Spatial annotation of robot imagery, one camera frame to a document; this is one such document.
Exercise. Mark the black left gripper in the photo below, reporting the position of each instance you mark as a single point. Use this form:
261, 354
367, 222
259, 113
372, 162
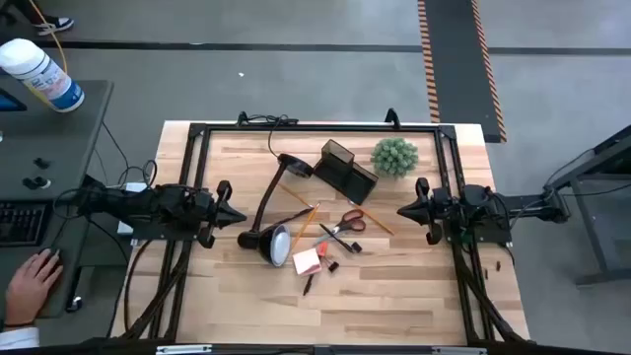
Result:
224, 190

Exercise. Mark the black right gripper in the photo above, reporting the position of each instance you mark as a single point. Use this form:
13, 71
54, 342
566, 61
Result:
433, 212

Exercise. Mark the yellow pencil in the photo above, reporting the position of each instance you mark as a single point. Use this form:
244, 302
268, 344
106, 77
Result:
374, 221
305, 226
296, 195

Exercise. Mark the black binder clip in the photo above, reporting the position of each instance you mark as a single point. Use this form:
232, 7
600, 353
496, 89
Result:
333, 266
356, 247

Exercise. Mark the thin black pen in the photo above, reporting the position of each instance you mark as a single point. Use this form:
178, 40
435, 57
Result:
296, 217

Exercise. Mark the long black pen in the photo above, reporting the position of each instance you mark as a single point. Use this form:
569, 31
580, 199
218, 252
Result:
335, 237

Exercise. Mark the pink sticky note pad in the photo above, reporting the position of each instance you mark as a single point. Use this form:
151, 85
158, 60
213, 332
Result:
306, 261

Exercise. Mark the orange eraser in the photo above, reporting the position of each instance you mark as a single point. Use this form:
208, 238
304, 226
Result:
323, 249

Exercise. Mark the short black marker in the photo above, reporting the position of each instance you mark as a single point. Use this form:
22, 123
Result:
308, 285

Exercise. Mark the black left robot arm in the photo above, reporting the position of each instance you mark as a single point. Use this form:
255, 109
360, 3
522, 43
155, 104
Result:
148, 207

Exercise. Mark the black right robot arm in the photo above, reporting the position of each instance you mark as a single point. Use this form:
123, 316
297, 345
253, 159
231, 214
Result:
522, 206

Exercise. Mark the black mesh desk organizer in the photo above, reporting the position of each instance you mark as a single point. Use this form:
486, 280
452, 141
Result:
345, 172

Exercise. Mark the green artificial potted plant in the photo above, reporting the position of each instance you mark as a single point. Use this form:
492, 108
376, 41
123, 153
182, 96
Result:
394, 157

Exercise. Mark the black desk lamp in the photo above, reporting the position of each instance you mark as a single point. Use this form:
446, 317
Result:
296, 165

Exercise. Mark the white control box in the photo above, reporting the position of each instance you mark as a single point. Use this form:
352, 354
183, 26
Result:
135, 187

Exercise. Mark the black orange-striped floor mat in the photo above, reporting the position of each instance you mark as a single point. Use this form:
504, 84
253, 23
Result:
458, 59

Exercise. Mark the black caster wheel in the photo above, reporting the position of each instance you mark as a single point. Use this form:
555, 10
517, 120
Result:
75, 304

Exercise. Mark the grey metal table stand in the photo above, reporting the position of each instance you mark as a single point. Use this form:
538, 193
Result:
591, 232

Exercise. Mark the dark grey side desk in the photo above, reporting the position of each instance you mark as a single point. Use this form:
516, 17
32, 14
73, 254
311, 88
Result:
64, 138

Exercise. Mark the black desk knob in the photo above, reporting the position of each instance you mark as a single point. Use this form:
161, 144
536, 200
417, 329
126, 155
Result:
41, 163
33, 183

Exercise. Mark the black keyboard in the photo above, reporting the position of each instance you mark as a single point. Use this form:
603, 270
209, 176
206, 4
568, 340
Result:
22, 224

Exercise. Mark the person's hand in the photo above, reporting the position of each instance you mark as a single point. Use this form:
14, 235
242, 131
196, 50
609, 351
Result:
29, 291

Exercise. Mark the white wipes canister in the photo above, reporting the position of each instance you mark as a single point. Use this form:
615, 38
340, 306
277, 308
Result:
39, 71

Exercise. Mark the small display screen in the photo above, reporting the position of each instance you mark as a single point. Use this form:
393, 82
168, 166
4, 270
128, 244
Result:
10, 101

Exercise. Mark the person's shoe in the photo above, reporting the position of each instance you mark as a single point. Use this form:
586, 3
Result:
56, 24

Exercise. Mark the person's leg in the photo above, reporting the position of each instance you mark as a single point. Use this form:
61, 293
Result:
29, 10

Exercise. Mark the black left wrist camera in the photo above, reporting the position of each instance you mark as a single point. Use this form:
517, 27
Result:
201, 206

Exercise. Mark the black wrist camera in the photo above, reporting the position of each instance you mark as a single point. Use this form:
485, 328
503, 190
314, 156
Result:
451, 204
201, 206

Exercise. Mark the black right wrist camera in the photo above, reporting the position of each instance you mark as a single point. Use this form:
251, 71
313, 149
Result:
451, 204

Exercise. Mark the silver bracket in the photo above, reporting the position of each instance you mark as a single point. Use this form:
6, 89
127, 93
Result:
458, 351
182, 349

